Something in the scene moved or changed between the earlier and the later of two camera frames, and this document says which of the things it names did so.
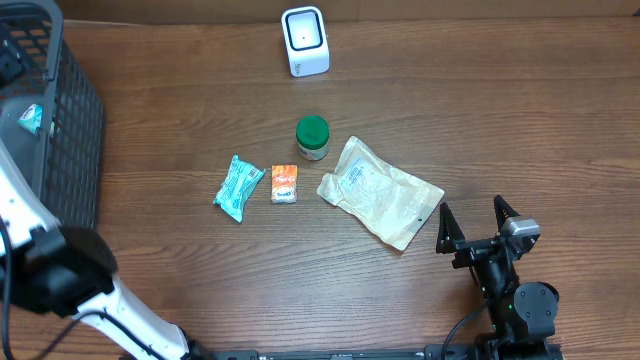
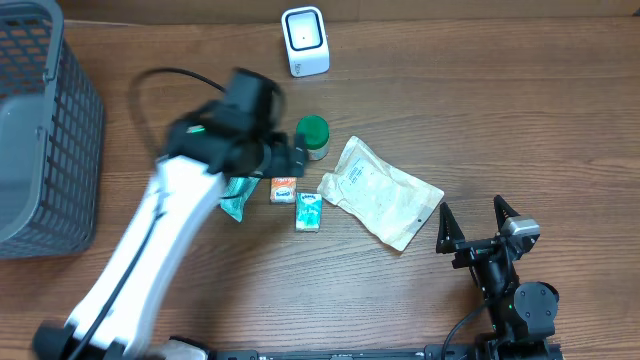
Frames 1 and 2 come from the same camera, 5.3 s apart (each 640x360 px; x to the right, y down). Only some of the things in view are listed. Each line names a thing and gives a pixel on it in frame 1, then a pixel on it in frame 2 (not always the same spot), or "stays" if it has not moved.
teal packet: x=31 y=118 to x=308 y=211
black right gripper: x=452 y=241 stays
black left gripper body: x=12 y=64 to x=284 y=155
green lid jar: x=313 y=137 stays
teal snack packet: x=238 y=186 stays
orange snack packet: x=284 y=183 stays
